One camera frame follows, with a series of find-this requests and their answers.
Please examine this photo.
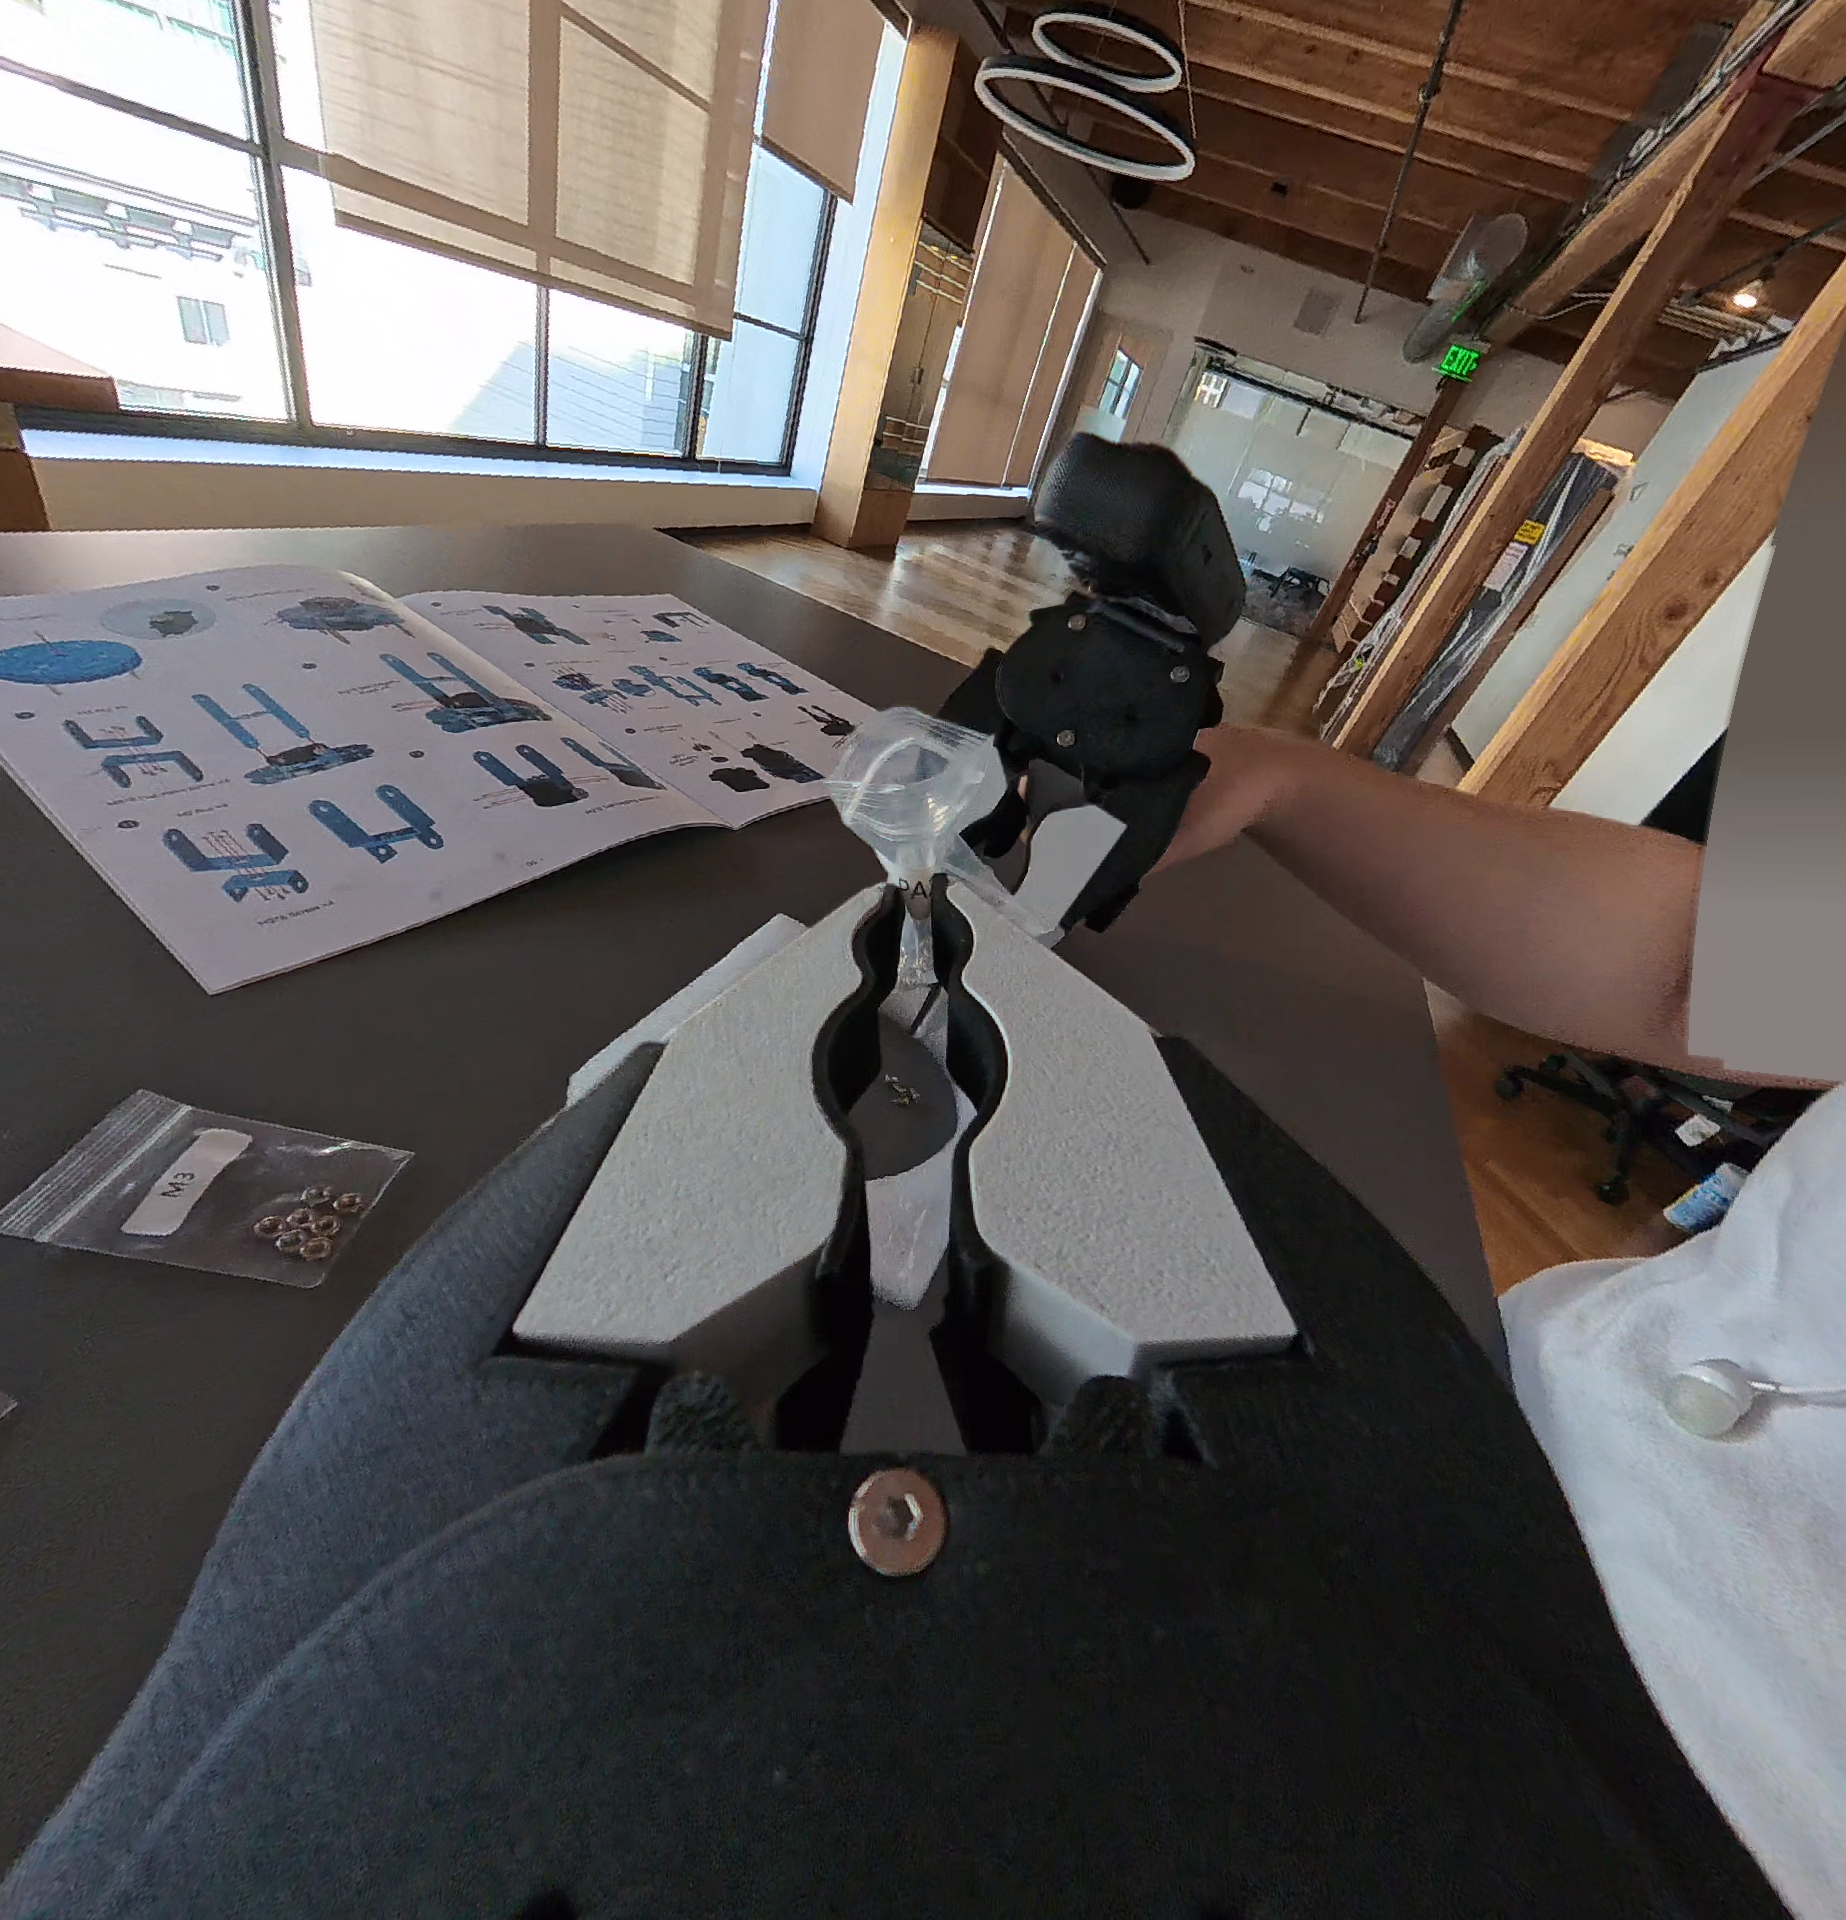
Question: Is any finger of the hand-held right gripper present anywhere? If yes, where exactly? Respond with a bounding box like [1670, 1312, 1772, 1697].
[1025, 800, 1131, 940]
[956, 749, 1037, 870]

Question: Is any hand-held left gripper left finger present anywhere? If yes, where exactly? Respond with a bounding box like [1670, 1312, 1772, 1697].
[512, 885, 904, 1455]

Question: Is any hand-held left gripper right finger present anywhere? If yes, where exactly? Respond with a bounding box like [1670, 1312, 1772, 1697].
[921, 877, 1298, 1444]

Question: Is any clear bag of tiny screws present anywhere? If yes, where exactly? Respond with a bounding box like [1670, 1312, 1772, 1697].
[834, 703, 1009, 1037]

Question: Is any person's right forearm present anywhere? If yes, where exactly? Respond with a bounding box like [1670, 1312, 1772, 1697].
[1297, 733, 1705, 1078]

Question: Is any dark grey desk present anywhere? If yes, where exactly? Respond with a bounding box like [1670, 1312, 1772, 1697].
[0, 525, 1508, 1920]

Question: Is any person's right hand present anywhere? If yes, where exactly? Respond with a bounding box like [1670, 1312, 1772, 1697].
[1159, 722, 1325, 872]

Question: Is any black office chair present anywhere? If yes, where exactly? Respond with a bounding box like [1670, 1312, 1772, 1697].
[1491, 1047, 1815, 1209]

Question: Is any clear zip bag of nuts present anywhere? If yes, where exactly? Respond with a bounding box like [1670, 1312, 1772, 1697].
[0, 1088, 416, 1292]

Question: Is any illustrated instruction booklet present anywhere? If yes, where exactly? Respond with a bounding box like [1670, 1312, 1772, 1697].
[0, 562, 879, 996]

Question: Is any beige roller blind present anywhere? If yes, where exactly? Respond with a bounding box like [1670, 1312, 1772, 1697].
[309, 0, 743, 339]
[758, 0, 887, 204]

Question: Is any person's white shirt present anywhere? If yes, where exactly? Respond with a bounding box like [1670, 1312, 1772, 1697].
[1500, 1080, 1846, 1920]

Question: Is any large paned window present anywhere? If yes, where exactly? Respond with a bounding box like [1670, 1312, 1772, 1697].
[0, 0, 864, 466]

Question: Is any white foam frame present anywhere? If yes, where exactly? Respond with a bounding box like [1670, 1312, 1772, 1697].
[565, 870, 1073, 1309]

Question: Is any black ring pendant lamp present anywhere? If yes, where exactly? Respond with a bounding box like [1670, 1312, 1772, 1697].
[976, 57, 1197, 181]
[1030, 7, 1184, 95]

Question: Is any white earbud with cord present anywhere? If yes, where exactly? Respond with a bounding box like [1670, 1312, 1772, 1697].
[1666, 1356, 1846, 1442]

